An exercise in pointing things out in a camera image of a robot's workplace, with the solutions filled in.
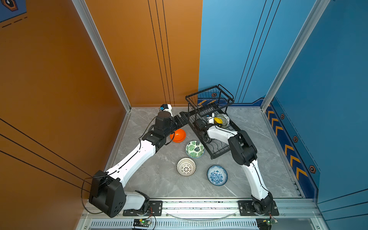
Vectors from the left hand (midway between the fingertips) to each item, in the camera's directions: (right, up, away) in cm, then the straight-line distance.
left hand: (186, 114), depth 78 cm
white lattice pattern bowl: (0, -32, +9) cm, 33 cm away
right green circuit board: (+39, -54, -8) cm, 67 cm away
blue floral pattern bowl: (+18, -36, +5) cm, 40 cm away
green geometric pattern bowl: (+26, -3, +16) cm, 31 cm away
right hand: (+24, -8, +23) cm, 34 cm away
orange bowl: (-5, -14, +21) cm, 26 cm away
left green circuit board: (-22, -54, -7) cm, 59 cm away
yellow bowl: (+21, -3, +20) cm, 29 cm away
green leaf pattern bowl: (+6, -22, +16) cm, 28 cm away
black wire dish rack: (+21, +12, +23) cm, 33 cm away
